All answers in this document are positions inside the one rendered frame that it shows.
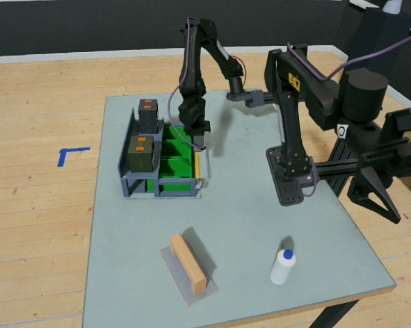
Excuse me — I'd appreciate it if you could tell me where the white bottle with blue cap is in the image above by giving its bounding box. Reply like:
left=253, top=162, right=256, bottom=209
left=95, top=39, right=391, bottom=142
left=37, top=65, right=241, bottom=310
left=269, top=249, right=296, bottom=285

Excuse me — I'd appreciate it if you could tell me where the sanding float with tan handle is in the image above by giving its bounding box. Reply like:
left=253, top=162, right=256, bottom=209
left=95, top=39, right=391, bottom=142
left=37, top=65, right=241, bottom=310
left=159, top=233, right=218, bottom=307

